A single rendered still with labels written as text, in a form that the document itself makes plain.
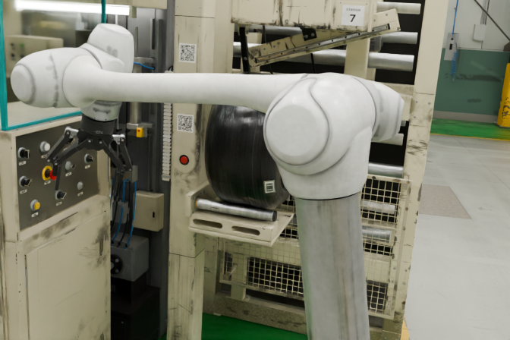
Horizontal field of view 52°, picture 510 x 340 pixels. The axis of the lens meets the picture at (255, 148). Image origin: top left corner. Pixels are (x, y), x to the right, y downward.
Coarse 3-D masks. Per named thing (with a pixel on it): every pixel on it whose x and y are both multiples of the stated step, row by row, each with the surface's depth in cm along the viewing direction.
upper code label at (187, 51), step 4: (180, 44) 214; (184, 44) 214; (188, 44) 213; (192, 44) 213; (196, 44) 212; (180, 48) 215; (184, 48) 214; (188, 48) 213; (192, 48) 213; (180, 52) 215; (184, 52) 214; (188, 52) 214; (192, 52) 213; (180, 56) 215; (184, 56) 215; (188, 56) 214; (192, 56) 214; (180, 60) 216; (184, 60) 215; (188, 60) 215; (192, 60) 214
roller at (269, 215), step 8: (200, 200) 218; (208, 200) 218; (216, 200) 218; (200, 208) 218; (208, 208) 217; (216, 208) 216; (224, 208) 215; (232, 208) 214; (240, 208) 213; (248, 208) 212; (256, 208) 212; (248, 216) 212; (256, 216) 211; (264, 216) 210; (272, 216) 209
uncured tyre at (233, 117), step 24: (216, 120) 198; (240, 120) 195; (216, 144) 197; (240, 144) 194; (264, 144) 192; (216, 168) 200; (240, 168) 196; (264, 168) 195; (216, 192) 210; (240, 192) 204; (264, 192) 200; (288, 192) 223
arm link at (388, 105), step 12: (372, 84) 88; (372, 96) 85; (384, 96) 88; (396, 96) 89; (384, 108) 87; (396, 108) 88; (384, 120) 87; (396, 120) 88; (372, 132) 87; (384, 132) 88; (396, 132) 90
